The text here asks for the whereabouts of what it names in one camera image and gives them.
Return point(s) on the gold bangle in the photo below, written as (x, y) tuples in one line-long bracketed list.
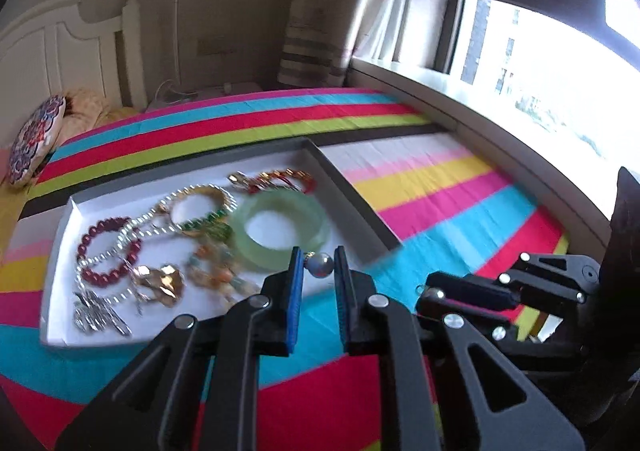
[(198, 210)]

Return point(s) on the gold hoop keyring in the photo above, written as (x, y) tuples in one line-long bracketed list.
[(165, 283)]

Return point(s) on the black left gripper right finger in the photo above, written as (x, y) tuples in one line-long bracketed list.
[(443, 385)]

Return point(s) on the beige striped curtain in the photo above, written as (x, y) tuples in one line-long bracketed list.
[(322, 37)]

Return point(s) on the beige plush pillow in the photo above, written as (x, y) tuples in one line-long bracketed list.
[(84, 109)]

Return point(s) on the green jade bangle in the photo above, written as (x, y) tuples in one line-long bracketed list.
[(268, 225)]

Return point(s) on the yellow floral bed sheet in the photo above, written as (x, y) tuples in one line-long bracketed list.
[(13, 199)]

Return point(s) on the dark framed window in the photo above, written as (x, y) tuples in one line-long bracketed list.
[(569, 65)]

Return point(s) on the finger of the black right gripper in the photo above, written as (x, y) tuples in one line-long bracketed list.
[(478, 300), (552, 279)]

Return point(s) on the white jewelry tray box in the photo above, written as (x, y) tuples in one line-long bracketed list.
[(108, 230)]

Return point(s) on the white bedside table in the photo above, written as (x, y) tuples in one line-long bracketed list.
[(168, 94)]

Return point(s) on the white wooden headboard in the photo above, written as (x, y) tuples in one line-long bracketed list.
[(50, 48)]

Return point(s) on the single pearl earring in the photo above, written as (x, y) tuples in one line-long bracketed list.
[(320, 265)]

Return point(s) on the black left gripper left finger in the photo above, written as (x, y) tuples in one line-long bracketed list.
[(195, 385)]

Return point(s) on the silver filigree brooch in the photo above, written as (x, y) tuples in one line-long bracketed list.
[(92, 314)]

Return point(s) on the round patterned cushion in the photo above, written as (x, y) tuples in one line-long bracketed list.
[(35, 140)]

